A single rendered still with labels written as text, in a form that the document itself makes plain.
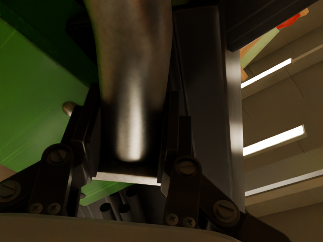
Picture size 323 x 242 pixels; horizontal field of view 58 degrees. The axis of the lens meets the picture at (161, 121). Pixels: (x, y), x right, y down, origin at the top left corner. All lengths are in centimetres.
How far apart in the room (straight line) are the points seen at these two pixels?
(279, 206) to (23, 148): 462
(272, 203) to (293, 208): 29
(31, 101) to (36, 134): 3
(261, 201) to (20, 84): 460
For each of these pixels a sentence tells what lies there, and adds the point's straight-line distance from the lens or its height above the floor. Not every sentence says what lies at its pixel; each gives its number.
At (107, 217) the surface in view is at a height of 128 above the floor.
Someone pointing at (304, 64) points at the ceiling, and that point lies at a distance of 783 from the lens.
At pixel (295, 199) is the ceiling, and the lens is 465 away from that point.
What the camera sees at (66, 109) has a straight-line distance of 18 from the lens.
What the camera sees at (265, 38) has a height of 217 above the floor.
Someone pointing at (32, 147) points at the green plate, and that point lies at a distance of 22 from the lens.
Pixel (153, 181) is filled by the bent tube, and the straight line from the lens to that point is 15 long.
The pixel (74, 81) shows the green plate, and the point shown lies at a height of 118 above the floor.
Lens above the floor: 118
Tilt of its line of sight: 18 degrees up
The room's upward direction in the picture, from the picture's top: 139 degrees clockwise
